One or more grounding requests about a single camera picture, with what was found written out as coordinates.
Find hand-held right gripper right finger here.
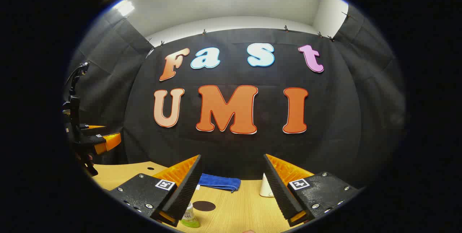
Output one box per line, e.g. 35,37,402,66
263,154,361,227

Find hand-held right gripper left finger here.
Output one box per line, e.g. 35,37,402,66
108,154,202,227

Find dark round coaster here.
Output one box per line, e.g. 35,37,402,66
192,201,216,212

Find green white water bottle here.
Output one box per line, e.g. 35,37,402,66
180,201,201,228

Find cream white toaster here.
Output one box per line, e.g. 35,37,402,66
260,173,276,198

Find blue folded towel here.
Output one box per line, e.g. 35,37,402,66
198,173,241,193

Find black backdrop cloth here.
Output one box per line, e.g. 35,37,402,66
67,4,406,181

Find small ceiling light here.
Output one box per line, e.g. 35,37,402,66
114,0,136,17

